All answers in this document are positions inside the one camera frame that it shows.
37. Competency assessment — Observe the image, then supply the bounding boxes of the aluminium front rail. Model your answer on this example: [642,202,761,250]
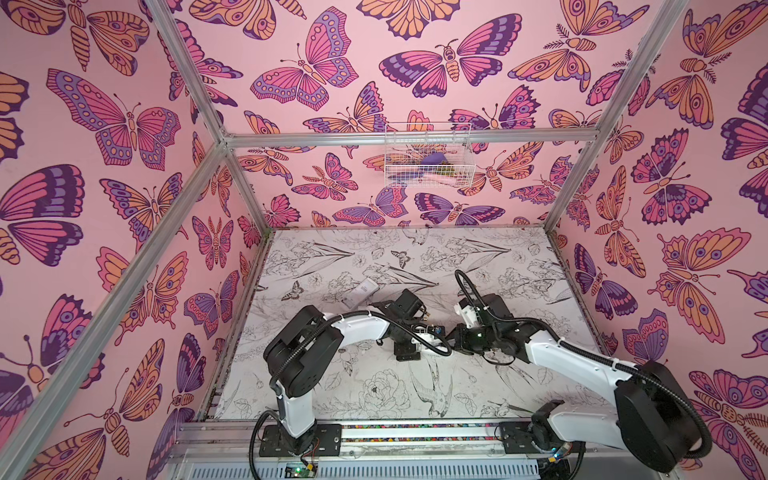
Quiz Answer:
[167,419,660,479]

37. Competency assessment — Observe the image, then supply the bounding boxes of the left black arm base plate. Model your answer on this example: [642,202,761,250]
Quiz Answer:
[259,424,342,458]

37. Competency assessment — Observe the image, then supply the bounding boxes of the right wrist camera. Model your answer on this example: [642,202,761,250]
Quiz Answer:
[454,299,480,329]

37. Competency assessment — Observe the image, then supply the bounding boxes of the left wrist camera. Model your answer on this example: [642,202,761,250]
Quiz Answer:
[416,325,446,344]

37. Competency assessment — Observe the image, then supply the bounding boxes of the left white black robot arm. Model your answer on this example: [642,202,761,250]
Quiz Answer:
[248,289,453,479]

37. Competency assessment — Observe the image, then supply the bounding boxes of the purple item in basket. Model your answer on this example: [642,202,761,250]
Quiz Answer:
[419,152,448,167]

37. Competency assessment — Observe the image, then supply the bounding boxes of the small green circuit board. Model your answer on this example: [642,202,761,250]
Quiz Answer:
[284,463,317,479]

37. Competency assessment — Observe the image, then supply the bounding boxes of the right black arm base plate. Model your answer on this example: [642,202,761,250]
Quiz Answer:
[495,419,584,463]

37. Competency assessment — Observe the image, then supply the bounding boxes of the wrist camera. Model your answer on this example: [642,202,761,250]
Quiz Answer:
[416,325,446,344]
[454,299,480,329]

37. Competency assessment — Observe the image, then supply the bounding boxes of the white AC remote control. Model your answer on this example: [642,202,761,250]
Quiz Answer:
[342,278,380,309]

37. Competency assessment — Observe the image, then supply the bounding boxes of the white wire basket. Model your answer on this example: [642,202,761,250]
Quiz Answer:
[381,127,476,189]

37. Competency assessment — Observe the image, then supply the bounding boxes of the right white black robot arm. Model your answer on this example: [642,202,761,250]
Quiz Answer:
[449,270,714,473]

